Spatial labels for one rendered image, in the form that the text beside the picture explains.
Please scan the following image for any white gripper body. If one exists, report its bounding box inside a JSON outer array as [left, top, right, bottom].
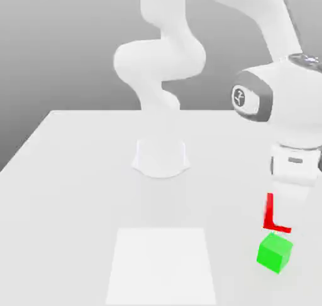
[[272, 178, 314, 209]]

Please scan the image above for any small red cube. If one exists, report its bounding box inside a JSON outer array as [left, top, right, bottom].
[[262, 192, 292, 234]]

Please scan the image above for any small green cube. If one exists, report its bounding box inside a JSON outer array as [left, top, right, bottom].
[[255, 231, 294, 275]]

